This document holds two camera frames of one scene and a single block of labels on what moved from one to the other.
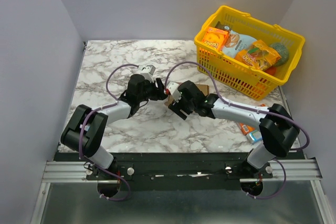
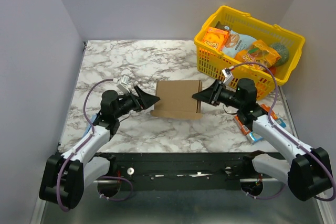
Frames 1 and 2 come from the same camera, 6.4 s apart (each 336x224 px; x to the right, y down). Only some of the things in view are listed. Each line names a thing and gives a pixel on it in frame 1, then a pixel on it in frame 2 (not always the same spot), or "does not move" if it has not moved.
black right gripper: x=180 y=106 to x=215 y=95
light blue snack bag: x=234 y=42 does not move
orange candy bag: x=260 y=55 does not move
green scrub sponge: x=283 y=51 does not move
